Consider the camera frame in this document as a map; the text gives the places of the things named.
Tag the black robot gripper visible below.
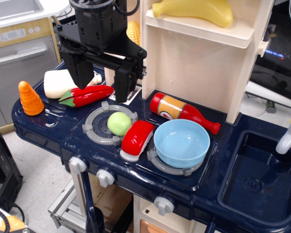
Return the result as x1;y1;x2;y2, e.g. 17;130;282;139
54;0;147;103

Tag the orange toy carrot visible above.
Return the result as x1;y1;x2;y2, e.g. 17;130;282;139
18;81;44;116

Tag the light blue plastic bowl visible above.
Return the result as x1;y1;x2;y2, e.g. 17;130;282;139
153;119;210;168

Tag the red toy chili pepper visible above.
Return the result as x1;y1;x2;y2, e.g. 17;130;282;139
58;85;114;108

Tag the white toy bottle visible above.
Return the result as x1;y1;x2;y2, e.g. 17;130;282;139
43;69;103;99

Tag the green toy apple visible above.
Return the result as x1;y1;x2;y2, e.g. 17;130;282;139
107;112;132;136

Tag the yellow toy corn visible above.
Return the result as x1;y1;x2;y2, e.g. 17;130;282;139
126;21;141;46

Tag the grey left stove burner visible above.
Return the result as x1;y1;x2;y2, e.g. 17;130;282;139
82;101;138;146

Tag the grey stove burner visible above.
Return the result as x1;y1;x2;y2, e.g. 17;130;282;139
82;101;138;146
146;140;204;176

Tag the red and white toy sushi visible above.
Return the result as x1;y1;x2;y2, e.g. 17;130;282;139
120;120;154;162

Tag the red toy ketchup bottle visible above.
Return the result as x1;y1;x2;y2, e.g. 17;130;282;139
149;92;221;135

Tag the grey toy dishwasher unit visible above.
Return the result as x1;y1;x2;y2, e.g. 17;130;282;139
0;0;69;133

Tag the grey right stove burner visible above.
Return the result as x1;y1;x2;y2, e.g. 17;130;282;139
146;140;204;176

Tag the grey left stove knob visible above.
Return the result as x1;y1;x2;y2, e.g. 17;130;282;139
69;157;87;175

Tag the grey stove knob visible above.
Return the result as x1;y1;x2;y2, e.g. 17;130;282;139
96;169;115;188
154;197;174;216
69;157;87;175

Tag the grey middle stove knob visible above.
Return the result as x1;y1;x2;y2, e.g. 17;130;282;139
96;169;115;188

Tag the cream toy kitchen shelf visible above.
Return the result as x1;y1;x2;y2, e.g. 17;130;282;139
104;0;275;123

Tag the navy toy kitchen counter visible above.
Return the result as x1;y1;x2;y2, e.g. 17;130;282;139
12;82;291;233

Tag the yellow toy banana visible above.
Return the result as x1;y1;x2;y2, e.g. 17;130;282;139
152;0;233;28

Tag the black computer case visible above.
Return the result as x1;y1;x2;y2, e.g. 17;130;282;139
0;132;23;212

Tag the grey right stove knob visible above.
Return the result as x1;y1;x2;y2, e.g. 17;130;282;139
154;197;174;216

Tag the aluminium frame rail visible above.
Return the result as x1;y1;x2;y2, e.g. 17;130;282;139
48;180;86;233

